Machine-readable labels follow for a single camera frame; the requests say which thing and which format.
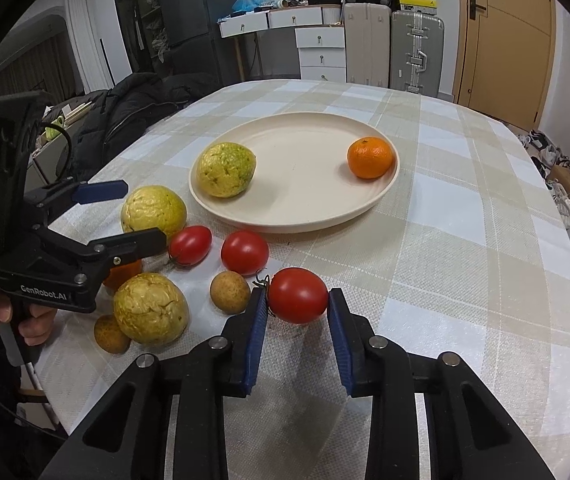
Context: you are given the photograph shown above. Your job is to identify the yellow wrinkled passion fruit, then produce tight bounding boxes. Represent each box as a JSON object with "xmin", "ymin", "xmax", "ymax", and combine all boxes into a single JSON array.
[
  {"xmin": 113, "ymin": 273, "xmax": 190, "ymax": 346},
  {"xmin": 120, "ymin": 186, "xmax": 188, "ymax": 240}
]

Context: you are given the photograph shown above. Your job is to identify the beige suitcase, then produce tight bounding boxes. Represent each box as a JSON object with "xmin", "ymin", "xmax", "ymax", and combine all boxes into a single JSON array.
[{"xmin": 343, "ymin": 2, "xmax": 392, "ymax": 86}]

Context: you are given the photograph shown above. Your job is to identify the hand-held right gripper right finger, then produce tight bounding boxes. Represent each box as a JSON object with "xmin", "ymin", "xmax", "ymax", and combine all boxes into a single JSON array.
[{"xmin": 329, "ymin": 288, "xmax": 558, "ymax": 480}]

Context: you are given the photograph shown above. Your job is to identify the wooden door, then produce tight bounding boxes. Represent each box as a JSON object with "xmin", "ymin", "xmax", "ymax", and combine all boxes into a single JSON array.
[{"xmin": 452, "ymin": 0, "xmax": 556, "ymax": 123}]

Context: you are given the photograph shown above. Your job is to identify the brown cardboard box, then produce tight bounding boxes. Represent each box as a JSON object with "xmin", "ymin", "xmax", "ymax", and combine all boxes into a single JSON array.
[{"xmin": 547, "ymin": 162, "xmax": 570, "ymax": 208}]

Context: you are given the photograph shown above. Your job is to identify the silver suitcase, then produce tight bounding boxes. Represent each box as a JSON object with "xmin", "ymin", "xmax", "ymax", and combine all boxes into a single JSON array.
[{"xmin": 390, "ymin": 9, "xmax": 444, "ymax": 95}]

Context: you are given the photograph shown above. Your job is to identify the black jacket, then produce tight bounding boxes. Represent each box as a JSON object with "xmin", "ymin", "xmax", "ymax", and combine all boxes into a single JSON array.
[{"xmin": 72, "ymin": 72, "xmax": 226, "ymax": 168}]

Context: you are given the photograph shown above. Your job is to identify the person's left hand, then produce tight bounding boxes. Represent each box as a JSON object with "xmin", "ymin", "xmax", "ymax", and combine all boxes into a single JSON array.
[{"xmin": 0, "ymin": 299, "xmax": 58, "ymax": 347}]

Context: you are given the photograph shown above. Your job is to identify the cream round plate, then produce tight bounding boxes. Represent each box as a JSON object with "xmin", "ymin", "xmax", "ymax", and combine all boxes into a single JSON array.
[{"xmin": 188, "ymin": 112, "xmax": 400, "ymax": 234}]

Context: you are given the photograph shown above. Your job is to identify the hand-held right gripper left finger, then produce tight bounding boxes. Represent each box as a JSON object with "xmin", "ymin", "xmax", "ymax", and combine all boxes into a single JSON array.
[{"xmin": 40, "ymin": 287, "xmax": 268, "ymax": 480}]

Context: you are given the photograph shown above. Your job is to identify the yellow black shoe box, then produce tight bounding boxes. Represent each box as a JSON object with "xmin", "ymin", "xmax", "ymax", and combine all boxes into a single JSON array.
[{"xmin": 396, "ymin": 0, "xmax": 438, "ymax": 16}]

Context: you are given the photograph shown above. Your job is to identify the brown longan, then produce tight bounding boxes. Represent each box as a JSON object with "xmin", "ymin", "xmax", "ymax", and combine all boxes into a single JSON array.
[
  {"xmin": 94, "ymin": 314, "xmax": 132, "ymax": 355},
  {"xmin": 210, "ymin": 270, "xmax": 252, "ymax": 315}
]

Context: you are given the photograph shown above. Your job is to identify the green speckled passion fruit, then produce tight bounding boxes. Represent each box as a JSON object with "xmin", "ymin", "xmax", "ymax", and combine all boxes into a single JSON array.
[{"xmin": 196, "ymin": 142, "xmax": 257, "ymax": 199}]

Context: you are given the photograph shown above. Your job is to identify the row of shoes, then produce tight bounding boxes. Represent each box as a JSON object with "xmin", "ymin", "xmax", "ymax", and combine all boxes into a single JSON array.
[{"xmin": 517, "ymin": 130, "xmax": 570, "ymax": 231}]

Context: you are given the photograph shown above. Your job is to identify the red tomato with stem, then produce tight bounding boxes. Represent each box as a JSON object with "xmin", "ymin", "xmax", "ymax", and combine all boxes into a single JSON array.
[{"xmin": 251, "ymin": 267, "xmax": 330, "ymax": 325}]

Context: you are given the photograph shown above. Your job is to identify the orange mandarin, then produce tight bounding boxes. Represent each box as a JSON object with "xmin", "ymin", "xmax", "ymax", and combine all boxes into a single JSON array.
[
  {"xmin": 347, "ymin": 136, "xmax": 396, "ymax": 180},
  {"xmin": 102, "ymin": 259, "xmax": 144, "ymax": 293}
]

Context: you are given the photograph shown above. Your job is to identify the white drawer desk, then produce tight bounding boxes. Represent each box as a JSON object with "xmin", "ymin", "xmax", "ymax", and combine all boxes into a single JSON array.
[{"xmin": 218, "ymin": 4, "xmax": 346, "ymax": 83}]

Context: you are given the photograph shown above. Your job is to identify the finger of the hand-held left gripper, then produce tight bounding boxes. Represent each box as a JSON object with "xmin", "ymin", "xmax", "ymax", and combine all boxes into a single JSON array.
[
  {"xmin": 22, "ymin": 179, "xmax": 129, "ymax": 222},
  {"xmin": 86, "ymin": 226, "xmax": 168, "ymax": 269}
]

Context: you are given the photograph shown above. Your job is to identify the dark glass cabinet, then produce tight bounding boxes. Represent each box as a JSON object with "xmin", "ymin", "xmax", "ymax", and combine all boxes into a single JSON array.
[{"xmin": 110, "ymin": 0, "xmax": 166, "ymax": 76}]

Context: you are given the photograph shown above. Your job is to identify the dark grey refrigerator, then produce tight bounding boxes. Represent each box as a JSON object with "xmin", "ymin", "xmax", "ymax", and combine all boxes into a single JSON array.
[{"xmin": 156, "ymin": 0, "xmax": 238, "ymax": 86}]

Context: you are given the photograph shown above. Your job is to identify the black cable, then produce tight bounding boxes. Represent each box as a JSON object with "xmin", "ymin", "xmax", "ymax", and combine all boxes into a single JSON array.
[{"xmin": 40, "ymin": 120, "xmax": 74, "ymax": 181}]

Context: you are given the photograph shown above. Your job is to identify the brown striped curtain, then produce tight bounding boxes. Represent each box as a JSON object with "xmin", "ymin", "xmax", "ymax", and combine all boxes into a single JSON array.
[{"xmin": 0, "ymin": 25, "xmax": 90, "ymax": 126}]

